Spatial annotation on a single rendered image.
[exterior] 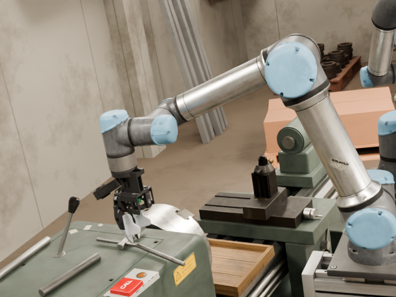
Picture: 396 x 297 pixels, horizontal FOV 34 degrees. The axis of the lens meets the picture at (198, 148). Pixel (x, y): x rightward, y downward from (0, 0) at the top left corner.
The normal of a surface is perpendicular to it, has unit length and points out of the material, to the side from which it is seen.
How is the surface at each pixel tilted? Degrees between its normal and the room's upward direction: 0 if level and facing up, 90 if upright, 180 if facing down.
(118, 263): 0
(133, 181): 90
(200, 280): 90
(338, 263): 0
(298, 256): 90
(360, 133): 90
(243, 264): 0
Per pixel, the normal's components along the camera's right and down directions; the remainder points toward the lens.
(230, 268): -0.16, -0.94
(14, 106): 0.91, -0.01
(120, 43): -0.39, 0.35
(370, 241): -0.18, 0.46
